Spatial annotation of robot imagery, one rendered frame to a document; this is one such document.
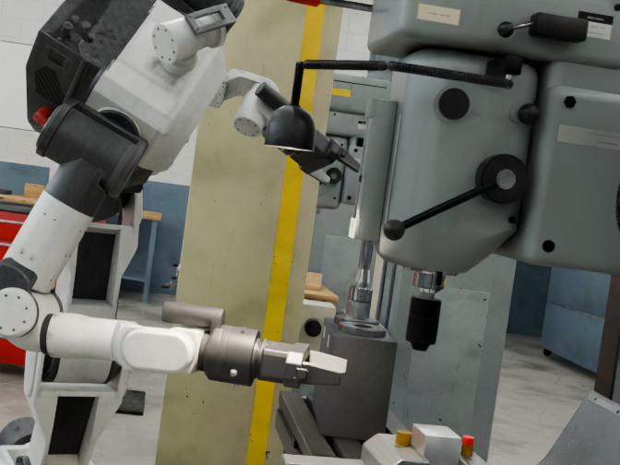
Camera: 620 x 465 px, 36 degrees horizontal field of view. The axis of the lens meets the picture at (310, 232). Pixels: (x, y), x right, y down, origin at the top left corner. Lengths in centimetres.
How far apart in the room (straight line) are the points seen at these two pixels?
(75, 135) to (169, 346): 36
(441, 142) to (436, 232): 13
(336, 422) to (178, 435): 153
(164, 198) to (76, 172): 887
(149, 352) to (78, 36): 54
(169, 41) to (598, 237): 73
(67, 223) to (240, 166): 164
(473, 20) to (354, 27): 935
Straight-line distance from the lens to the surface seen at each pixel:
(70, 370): 197
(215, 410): 323
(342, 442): 175
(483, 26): 136
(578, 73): 142
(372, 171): 141
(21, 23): 1060
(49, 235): 154
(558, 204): 139
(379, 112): 142
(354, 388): 176
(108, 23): 169
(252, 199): 313
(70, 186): 154
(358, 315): 187
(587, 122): 141
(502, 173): 135
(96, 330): 153
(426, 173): 136
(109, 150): 153
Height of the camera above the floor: 141
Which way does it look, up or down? 3 degrees down
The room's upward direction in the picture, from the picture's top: 8 degrees clockwise
